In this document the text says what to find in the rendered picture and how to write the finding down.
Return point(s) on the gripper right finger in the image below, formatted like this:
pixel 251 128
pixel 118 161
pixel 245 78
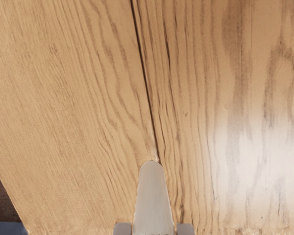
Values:
pixel 185 229

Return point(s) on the silver rounded metal piece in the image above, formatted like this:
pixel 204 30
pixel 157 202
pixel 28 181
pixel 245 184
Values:
pixel 152 195

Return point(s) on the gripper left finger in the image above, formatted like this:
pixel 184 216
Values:
pixel 122 229

